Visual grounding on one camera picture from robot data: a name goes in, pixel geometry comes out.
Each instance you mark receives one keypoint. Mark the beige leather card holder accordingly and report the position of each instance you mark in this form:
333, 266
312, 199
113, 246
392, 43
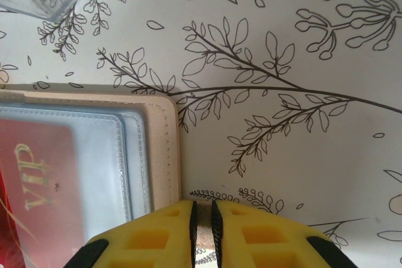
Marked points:
160, 142

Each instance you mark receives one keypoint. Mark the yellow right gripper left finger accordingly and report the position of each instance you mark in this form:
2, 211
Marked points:
150, 239

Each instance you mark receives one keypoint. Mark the red VIP card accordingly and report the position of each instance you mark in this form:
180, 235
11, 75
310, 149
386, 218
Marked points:
47, 170

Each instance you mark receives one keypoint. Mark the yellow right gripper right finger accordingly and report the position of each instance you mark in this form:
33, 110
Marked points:
267, 239

